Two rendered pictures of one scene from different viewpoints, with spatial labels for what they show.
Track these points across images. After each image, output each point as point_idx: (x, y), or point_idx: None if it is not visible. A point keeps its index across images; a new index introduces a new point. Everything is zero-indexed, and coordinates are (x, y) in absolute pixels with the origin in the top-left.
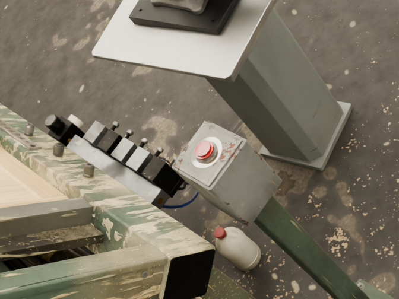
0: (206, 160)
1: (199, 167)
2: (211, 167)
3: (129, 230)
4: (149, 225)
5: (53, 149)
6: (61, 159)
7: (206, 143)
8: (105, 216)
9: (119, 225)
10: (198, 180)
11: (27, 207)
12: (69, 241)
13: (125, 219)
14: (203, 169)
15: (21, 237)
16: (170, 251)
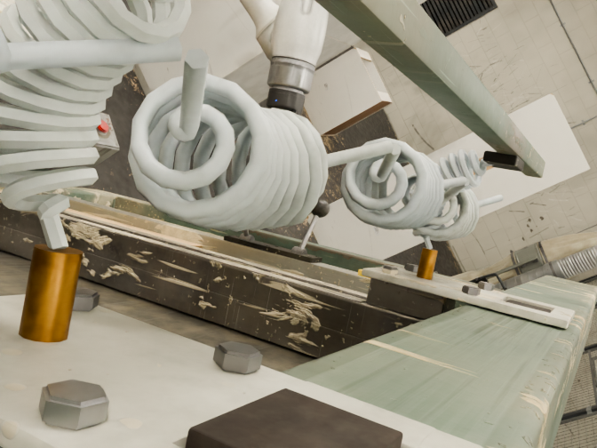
0: (104, 132)
1: (105, 138)
2: (110, 135)
3: (97, 196)
4: (85, 190)
5: None
6: None
7: (102, 121)
8: (72, 196)
9: (87, 196)
10: (111, 146)
11: (87, 203)
12: None
13: (83, 191)
14: (108, 139)
15: None
16: (123, 196)
